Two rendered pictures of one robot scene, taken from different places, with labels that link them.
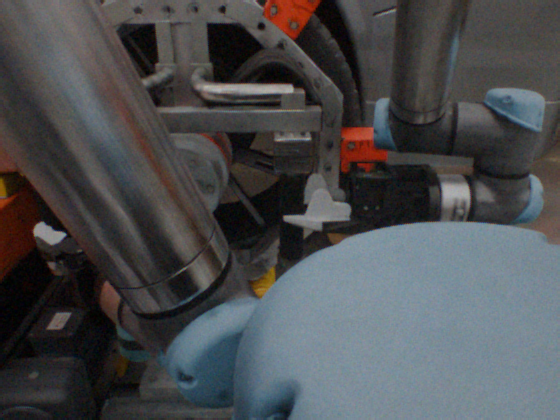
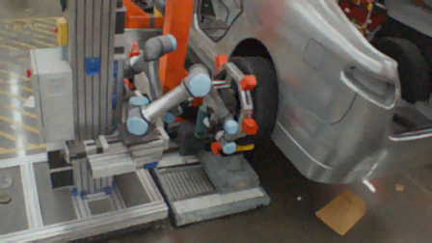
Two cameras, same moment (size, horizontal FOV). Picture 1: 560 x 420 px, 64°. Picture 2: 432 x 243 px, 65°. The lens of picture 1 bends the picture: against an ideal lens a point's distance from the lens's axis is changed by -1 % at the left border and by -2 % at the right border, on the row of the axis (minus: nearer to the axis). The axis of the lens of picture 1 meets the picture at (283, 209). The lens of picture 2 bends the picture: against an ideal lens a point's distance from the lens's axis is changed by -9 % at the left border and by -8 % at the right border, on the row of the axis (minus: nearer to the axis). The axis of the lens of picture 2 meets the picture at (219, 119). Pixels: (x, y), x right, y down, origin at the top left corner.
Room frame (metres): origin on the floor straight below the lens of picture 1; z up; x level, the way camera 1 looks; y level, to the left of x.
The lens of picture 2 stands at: (-0.37, -1.89, 2.16)
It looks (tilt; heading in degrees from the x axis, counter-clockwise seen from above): 32 degrees down; 61
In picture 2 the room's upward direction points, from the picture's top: 12 degrees clockwise
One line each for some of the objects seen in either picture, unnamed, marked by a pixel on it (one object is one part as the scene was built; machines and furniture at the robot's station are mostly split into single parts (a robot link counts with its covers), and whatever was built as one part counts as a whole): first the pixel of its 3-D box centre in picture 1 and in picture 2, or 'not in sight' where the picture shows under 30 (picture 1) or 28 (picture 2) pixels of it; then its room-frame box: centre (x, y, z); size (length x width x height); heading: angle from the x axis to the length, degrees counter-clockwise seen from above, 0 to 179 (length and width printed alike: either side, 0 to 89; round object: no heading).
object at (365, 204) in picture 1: (389, 196); (217, 128); (0.59, -0.15, 0.86); 0.12 x 0.08 x 0.09; 92
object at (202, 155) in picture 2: (206, 370); (228, 169); (0.98, 0.22, 0.13); 0.50 x 0.36 x 0.10; 92
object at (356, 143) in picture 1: (360, 150); (249, 126); (0.83, -0.15, 0.85); 0.09 x 0.08 x 0.07; 92
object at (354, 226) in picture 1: (350, 220); not in sight; (0.56, -0.09, 0.83); 0.09 x 0.05 x 0.02; 101
